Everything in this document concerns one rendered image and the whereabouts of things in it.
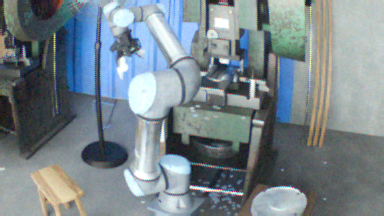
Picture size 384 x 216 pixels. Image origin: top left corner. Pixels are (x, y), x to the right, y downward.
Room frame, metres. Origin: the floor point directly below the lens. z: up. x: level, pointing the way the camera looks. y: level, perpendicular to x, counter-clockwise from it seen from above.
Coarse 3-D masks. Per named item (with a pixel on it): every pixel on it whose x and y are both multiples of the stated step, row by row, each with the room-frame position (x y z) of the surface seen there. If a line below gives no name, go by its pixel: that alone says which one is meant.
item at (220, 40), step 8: (216, 0) 2.21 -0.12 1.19; (208, 8) 2.14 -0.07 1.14; (216, 8) 2.13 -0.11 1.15; (224, 8) 2.11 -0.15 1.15; (232, 8) 2.10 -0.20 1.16; (208, 16) 2.14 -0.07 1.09; (216, 16) 2.13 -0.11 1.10; (224, 16) 2.11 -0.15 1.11; (232, 16) 2.10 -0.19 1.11; (208, 24) 2.14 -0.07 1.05; (216, 24) 2.12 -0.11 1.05; (224, 24) 2.11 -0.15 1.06; (232, 24) 2.10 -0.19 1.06; (208, 32) 2.12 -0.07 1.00; (216, 32) 2.11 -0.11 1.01; (224, 32) 2.11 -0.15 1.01; (232, 32) 2.10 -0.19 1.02; (208, 40) 2.14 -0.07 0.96; (216, 40) 2.09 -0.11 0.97; (224, 40) 2.09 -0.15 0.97; (232, 40) 2.10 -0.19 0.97; (208, 48) 2.14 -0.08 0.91; (216, 48) 2.09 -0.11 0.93; (224, 48) 2.07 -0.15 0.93; (232, 48) 2.10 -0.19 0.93
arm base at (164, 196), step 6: (162, 192) 1.41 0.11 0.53; (168, 192) 1.38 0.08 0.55; (186, 192) 1.40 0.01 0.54; (162, 198) 1.40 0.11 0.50; (168, 198) 1.38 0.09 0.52; (174, 198) 1.38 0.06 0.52; (180, 198) 1.38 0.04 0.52; (186, 198) 1.39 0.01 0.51; (192, 198) 1.43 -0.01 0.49; (162, 204) 1.38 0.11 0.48; (168, 204) 1.37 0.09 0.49; (174, 204) 1.37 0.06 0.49; (180, 204) 1.38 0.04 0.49; (186, 204) 1.38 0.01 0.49; (192, 204) 1.40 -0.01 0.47; (168, 210) 1.36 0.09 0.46; (174, 210) 1.36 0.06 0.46; (180, 210) 1.36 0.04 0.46; (186, 210) 1.37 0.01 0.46
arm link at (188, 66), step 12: (144, 12) 1.57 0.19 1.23; (156, 12) 1.57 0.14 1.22; (156, 24) 1.51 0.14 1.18; (168, 24) 1.52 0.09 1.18; (156, 36) 1.47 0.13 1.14; (168, 36) 1.45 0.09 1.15; (168, 48) 1.41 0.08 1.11; (180, 48) 1.41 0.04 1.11; (168, 60) 1.39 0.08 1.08; (180, 60) 1.35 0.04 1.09; (192, 60) 1.36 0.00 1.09; (192, 72) 1.30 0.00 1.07; (192, 84) 1.27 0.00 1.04; (192, 96) 1.27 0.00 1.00
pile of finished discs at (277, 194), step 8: (264, 192) 1.60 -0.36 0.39; (272, 192) 1.59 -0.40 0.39; (280, 192) 1.58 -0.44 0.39; (288, 192) 1.57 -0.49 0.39; (296, 192) 1.57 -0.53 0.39; (256, 200) 1.53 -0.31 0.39; (264, 200) 1.53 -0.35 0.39; (272, 200) 1.51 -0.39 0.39; (280, 200) 1.50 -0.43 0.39; (288, 200) 1.49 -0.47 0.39; (296, 200) 1.49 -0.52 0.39; (304, 200) 1.48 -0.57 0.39; (256, 208) 1.46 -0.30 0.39; (264, 208) 1.45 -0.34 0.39; (272, 208) 1.44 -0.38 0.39; (280, 208) 1.43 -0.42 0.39; (288, 208) 1.43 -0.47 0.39; (296, 208) 1.42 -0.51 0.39; (304, 208) 1.40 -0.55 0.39
